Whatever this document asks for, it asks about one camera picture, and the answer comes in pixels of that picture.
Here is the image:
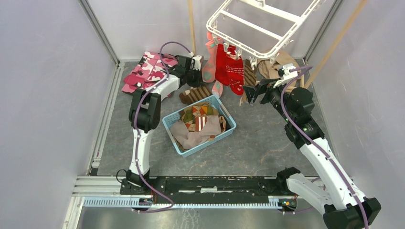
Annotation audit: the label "white clip hanger frame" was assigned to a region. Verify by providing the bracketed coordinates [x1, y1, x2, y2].
[206, 0, 331, 61]

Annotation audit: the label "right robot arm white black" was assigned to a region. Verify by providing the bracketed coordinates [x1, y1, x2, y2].
[243, 80, 382, 229]

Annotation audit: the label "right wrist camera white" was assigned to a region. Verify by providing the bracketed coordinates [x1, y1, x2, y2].
[273, 63, 298, 88]

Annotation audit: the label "brown striped sock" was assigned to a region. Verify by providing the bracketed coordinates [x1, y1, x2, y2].
[239, 59, 257, 106]
[179, 86, 212, 105]

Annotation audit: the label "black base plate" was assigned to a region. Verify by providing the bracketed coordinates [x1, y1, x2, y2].
[120, 176, 295, 204]

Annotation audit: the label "pink sock green patches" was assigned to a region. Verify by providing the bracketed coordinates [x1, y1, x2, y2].
[202, 31, 218, 83]

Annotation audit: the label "blue plastic basket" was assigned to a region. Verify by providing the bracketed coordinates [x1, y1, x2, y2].
[162, 95, 236, 157]

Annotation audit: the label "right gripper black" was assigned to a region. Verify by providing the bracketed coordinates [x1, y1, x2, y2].
[243, 77, 294, 123]

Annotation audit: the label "beige cloth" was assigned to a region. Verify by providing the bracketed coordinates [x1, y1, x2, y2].
[256, 51, 299, 84]

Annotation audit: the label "wooden hanger stand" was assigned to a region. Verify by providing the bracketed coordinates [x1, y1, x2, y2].
[187, 0, 368, 88]

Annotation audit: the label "red sock white trim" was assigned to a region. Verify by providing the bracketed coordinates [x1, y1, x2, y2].
[215, 44, 229, 86]

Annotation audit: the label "red sock white stars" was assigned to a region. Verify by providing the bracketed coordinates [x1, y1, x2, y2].
[225, 54, 244, 95]

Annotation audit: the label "brown beige socks pile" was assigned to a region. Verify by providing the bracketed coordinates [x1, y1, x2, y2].
[170, 102, 227, 151]

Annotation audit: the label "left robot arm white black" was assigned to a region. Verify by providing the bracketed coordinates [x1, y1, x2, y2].
[125, 54, 203, 195]

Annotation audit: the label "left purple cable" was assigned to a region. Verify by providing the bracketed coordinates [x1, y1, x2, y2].
[133, 41, 193, 213]

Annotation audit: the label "pink camouflage cloth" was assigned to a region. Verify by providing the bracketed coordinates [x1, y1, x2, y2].
[121, 52, 178, 94]

